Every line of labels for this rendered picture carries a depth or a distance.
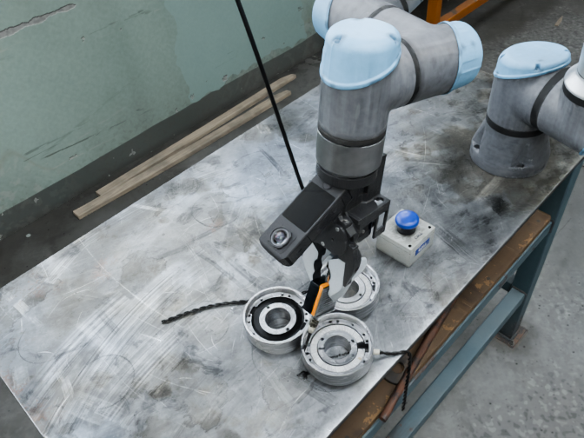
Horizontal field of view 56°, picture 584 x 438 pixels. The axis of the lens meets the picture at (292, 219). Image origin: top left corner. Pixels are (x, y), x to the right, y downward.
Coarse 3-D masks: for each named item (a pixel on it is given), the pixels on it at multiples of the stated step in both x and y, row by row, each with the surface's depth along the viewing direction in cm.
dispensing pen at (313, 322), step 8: (328, 272) 73; (312, 280) 74; (320, 280) 74; (328, 280) 74; (312, 288) 73; (312, 296) 74; (304, 304) 75; (312, 304) 74; (312, 320) 77; (312, 328) 77
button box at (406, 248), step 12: (396, 228) 93; (420, 228) 93; (432, 228) 93; (384, 240) 93; (396, 240) 91; (408, 240) 91; (420, 240) 91; (432, 240) 95; (384, 252) 95; (396, 252) 93; (408, 252) 90; (420, 252) 93; (408, 264) 92
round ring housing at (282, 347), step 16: (272, 288) 87; (288, 288) 86; (256, 304) 86; (272, 304) 86; (272, 320) 87; (288, 320) 87; (304, 320) 83; (256, 336) 82; (272, 352) 81; (288, 352) 83
